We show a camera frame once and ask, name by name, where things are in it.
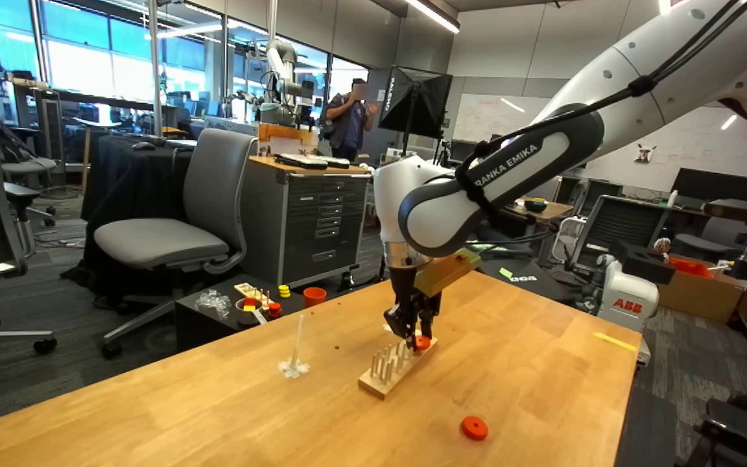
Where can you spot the black low side table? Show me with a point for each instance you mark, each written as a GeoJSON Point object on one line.
{"type": "Point", "coordinates": [232, 307]}

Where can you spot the cardboard box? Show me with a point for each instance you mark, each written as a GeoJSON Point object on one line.
{"type": "Point", "coordinates": [709, 296]}

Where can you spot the wooden peg board platform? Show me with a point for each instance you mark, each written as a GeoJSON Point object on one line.
{"type": "Point", "coordinates": [392, 365]}

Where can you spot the clear stand with rod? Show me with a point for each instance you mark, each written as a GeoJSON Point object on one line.
{"type": "Point", "coordinates": [294, 365]}

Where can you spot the grey office chair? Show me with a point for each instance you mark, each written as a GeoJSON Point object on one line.
{"type": "Point", "coordinates": [206, 240]}

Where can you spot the white ABB robot base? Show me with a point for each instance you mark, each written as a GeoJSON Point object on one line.
{"type": "Point", "coordinates": [627, 298]}

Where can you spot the grey drawer cabinet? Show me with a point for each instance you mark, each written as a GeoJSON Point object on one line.
{"type": "Point", "coordinates": [303, 223]}

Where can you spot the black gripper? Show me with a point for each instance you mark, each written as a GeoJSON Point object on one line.
{"type": "Point", "coordinates": [408, 307]}

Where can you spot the wrist camera wooden mount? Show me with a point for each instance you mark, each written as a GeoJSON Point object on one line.
{"type": "Point", "coordinates": [439, 274]}

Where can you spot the orange bowl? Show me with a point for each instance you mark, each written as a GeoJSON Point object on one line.
{"type": "Point", "coordinates": [315, 293]}

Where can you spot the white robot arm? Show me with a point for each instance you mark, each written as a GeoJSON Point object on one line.
{"type": "Point", "coordinates": [658, 73]}

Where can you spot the standing person dark shirt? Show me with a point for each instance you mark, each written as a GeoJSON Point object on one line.
{"type": "Point", "coordinates": [348, 118]}

